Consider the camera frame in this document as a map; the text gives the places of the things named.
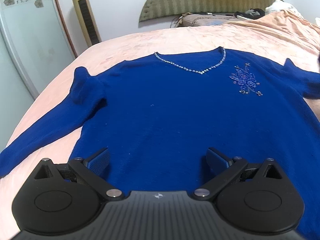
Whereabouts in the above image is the gold tower fan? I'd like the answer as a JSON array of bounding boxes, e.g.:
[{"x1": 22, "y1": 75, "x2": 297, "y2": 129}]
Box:
[{"x1": 72, "y1": 0, "x2": 101, "y2": 47}]

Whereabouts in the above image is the frosted glass wardrobe door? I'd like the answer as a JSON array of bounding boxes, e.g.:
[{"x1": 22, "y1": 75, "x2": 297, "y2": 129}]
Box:
[{"x1": 1, "y1": 0, "x2": 75, "y2": 148}]

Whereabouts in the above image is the pink floral bed sheet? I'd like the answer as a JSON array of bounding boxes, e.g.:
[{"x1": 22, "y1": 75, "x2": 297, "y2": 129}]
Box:
[{"x1": 1, "y1": 11, "x2": 319, "y2": 239}]

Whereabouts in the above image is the blue beaded v-neck sweater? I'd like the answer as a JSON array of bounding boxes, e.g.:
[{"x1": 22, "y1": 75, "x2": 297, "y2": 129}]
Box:
[{"x1": 1, "y1": 47, "x2": 319, "y2": 239}]

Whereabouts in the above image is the black clothes pile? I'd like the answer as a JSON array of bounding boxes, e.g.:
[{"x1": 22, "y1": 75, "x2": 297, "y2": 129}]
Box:
[{"x1": 234, "y1": 8, "x2": 265, "y2": 20}]

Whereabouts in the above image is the white quilt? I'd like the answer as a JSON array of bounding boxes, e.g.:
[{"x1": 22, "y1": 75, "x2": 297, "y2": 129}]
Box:
[{"x1": 265, "y1": 0, "x2": 304, "y2": 18}]

